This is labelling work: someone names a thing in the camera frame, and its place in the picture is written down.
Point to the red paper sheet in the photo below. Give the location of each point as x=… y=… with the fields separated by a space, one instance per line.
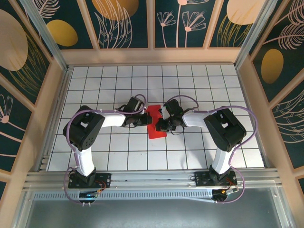
x=158 y=135

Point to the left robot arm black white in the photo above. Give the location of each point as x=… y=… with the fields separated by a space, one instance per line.
x=83 y=128

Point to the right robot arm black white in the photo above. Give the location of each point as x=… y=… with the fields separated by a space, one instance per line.
x=225 y=130

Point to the small controller board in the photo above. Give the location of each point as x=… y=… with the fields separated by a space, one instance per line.
x=89 y=195
x=223 y=192

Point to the grey metal panel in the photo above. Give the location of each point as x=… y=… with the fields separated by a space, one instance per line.
x=152 y=213

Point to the aluminium frame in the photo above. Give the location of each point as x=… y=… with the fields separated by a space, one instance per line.
x=152 y=177

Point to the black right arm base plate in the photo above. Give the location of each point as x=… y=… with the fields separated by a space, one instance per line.
x=202 y=179

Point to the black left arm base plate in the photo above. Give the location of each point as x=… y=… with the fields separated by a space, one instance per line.
x=104 y=180

